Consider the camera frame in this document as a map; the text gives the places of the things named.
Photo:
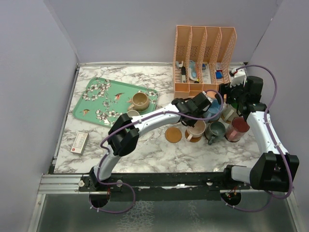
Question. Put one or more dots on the dark grey mug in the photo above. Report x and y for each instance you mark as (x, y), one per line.
(214, 132)

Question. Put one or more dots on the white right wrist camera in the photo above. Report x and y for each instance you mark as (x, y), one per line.
(238, 75)

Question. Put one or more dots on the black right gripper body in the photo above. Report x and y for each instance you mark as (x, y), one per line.
(234, 94)

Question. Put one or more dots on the peach plastic desk organizer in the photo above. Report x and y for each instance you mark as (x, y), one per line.
(201, 58)

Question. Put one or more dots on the light blue mug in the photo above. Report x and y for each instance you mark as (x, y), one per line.
(213, 111)

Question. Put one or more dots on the grey white mug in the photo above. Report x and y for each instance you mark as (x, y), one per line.
(132, 113)

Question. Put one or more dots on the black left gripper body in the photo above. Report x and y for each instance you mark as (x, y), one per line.
(191, 122)

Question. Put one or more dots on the pale pink mug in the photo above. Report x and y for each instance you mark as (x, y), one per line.
(196, 130)

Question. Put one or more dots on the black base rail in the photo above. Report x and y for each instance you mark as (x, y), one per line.
(161, 186)

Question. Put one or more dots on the pink red mug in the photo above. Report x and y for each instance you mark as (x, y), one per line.
(236, 129)

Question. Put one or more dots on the light orange wooden coaster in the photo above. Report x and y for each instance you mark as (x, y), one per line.
(173, 135)

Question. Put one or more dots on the green floral mug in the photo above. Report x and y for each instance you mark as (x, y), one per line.
(229, 112)

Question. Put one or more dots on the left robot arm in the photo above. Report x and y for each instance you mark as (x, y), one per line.
(123, 136)

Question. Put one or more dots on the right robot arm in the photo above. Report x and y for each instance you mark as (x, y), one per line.
(276, 168)

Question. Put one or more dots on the beige ceramic mug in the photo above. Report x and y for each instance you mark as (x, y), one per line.
(139, 102)

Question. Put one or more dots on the white red staples box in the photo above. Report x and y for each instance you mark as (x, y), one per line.
(79, 143)

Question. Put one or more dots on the green floral tray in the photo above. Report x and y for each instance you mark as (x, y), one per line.
(104, 100)

